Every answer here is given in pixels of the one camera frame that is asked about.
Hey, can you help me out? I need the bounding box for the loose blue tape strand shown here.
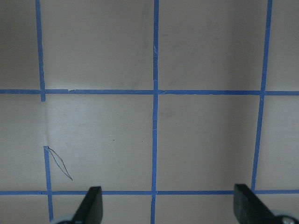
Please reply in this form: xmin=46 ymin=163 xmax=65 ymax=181
xmin=46 ymin=146 xmax=73 ymax=181

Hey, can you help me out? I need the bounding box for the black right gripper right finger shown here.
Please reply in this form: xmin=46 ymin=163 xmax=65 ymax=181
xmin=234 ymin=184 xmax=280 ymax=224

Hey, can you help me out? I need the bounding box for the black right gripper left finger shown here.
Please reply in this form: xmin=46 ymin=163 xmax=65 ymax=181
xmin=71 ymin=186 xmax=103 ymax=224

